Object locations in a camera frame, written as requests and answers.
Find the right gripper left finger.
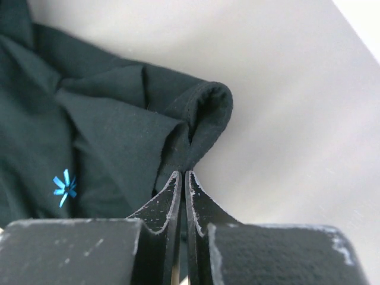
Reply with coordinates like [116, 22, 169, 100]
[1, 172, 182, 284]

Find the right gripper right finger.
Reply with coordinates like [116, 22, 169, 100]
[185, 171, 368, 284]

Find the black t-shirt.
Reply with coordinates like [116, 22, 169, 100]
[1, 1, 233, 227]

